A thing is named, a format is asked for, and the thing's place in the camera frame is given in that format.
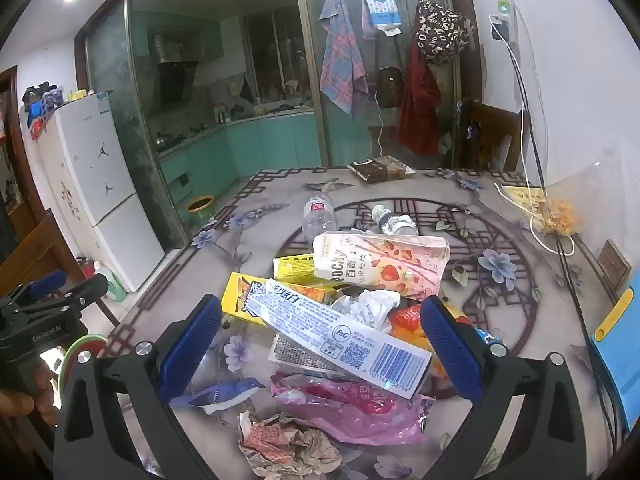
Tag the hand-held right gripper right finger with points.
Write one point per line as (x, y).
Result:
(450, 345)

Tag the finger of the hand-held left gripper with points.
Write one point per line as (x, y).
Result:
(80, 295)
(47, 280)

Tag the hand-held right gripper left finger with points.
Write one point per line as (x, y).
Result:
(192, 345)

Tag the orange wrapper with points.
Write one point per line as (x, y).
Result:
(407, 322)

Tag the green red plastic basin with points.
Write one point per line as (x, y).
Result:
(90, 342)

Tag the yellow orange box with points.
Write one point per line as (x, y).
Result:
(235, 297)

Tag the clear bottle red label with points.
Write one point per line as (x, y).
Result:
(319, 217)

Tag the brown shoulder bag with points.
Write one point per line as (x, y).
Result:
(390, 85)

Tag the person's left hand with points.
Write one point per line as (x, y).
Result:
(15, 404)

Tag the red canister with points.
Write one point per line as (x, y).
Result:
(84, 266)

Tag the green detergent bottle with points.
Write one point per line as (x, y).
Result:
(112, 285)

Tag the brown wooden chair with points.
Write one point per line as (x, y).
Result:
(35, 240)

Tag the crumpled white paper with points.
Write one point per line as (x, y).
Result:
(367, 307)

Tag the white red snack bag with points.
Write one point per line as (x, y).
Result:
(380, 265)

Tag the white refrigerator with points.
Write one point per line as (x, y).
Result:
(85, 170)

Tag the pink plastic bag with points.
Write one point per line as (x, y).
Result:
(350, 410)

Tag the small yellow box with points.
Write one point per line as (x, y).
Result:
(292, 269)

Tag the white blue toothpaste box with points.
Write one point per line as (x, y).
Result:
(325, 330)

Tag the crushed bottle blue label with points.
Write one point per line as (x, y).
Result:
(397, 223)

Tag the crumpled red brown wrapper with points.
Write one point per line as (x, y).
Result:
(280, 447)

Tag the green yellow-rimmed bucket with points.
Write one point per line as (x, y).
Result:
(200, 210)

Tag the yellow booklet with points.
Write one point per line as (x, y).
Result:
(520, 197)

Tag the blue yellow plastic board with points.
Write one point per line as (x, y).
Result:
(617, 360)

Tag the clear bag orange snacks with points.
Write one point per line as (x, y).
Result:
(562, 217)

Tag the blue plastic basket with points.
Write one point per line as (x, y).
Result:
(47, 105)

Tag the small wooden block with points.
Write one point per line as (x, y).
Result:
(614, 262)

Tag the dark cloth pile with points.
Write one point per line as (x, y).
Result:
(35, 92)

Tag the yellow plastic object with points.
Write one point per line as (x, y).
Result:
(77, 94)

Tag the brown snack bag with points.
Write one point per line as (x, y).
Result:
(380, 167)

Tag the dark wooden chair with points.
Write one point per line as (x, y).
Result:
(492, 135)

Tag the teal kitchen base cabinets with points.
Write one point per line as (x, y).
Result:
(260, 140)

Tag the black range hood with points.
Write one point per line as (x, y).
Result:
(175, 80)

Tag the red hanging garment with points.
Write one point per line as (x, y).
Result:
(417, 110)

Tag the pink blue plaid towel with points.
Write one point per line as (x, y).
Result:
(337, 60)

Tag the black letter-print bag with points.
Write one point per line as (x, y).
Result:
(440, 30)

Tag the black charger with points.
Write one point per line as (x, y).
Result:
(500, 30)

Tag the glass sliding door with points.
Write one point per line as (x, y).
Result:
(310, 35)

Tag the blue white hanging bag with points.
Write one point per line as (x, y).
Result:
(380, 0)

